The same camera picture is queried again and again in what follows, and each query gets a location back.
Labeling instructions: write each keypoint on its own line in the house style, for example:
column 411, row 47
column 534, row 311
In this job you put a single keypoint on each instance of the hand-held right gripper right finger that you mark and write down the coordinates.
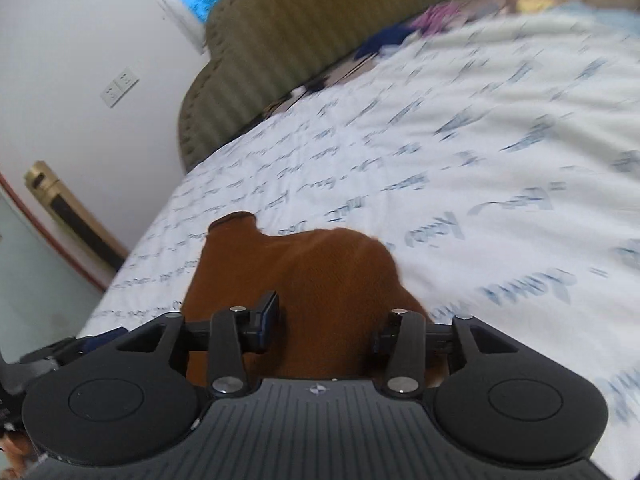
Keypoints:
column 382, row 338

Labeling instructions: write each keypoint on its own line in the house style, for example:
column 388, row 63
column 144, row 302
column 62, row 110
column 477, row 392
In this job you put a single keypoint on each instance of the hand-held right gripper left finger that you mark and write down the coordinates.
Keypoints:
column 270, row 317

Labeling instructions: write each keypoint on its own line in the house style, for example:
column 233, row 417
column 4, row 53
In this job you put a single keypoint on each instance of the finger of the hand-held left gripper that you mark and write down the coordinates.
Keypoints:
column 100, row 339

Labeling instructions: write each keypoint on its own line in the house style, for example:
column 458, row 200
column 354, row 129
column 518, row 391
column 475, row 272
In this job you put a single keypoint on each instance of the brown garment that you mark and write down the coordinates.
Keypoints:
column 325, row 280

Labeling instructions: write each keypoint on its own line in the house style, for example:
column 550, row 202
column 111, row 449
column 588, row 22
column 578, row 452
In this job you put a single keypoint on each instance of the gold standing air conditioner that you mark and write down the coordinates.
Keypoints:
column 75, row 215

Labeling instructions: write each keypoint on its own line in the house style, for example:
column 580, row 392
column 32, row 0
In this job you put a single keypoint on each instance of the white printed bed sheet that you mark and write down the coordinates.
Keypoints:
column 450, row 170

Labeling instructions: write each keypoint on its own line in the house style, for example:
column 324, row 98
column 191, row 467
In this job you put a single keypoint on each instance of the olive striped headboard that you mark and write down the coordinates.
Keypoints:
column 280, row 40

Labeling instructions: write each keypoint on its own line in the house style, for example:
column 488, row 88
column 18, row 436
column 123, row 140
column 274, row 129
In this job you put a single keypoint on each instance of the navy cloth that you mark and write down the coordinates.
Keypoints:
column 385, row 40

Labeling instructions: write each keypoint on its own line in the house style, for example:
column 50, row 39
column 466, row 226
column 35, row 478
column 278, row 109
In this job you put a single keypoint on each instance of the purple cloth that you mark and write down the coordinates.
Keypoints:
column 440, row 19

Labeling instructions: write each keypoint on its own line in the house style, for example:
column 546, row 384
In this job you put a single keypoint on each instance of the yellow cloth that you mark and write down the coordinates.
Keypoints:
column 535, row 5

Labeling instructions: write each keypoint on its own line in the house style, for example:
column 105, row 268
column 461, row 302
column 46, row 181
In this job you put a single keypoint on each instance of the white wall socket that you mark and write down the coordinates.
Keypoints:
column 119, row 86

